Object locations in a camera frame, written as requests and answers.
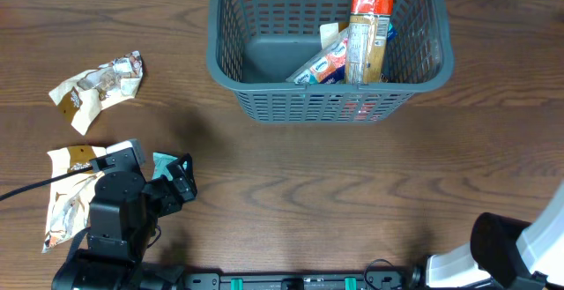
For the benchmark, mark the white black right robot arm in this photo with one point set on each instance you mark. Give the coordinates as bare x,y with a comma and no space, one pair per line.
502,253

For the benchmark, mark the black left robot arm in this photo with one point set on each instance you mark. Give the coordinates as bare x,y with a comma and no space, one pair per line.
124,215

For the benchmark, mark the beige brown snack bag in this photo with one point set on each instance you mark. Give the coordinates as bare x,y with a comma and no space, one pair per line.
69,198

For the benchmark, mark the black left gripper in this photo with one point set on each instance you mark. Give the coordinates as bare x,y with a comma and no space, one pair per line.
173,200

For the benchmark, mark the small teal white packet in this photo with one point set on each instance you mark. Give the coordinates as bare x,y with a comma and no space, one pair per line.
161,160

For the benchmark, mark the orange tan cracker package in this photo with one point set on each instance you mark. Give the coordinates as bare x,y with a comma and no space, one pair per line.
367,40

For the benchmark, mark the blue tissue multipack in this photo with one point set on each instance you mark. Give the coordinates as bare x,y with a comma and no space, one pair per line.
326,67

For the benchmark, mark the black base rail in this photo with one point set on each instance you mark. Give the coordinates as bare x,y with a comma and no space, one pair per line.
379,274

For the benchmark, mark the beige nut snack bag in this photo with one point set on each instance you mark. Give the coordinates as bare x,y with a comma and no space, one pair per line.
329,32

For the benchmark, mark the grey plastic basket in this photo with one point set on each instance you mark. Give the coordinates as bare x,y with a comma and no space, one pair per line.
255,45

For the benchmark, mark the crumpled beige snack bag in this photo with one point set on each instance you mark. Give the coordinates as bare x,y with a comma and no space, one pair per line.
81,98

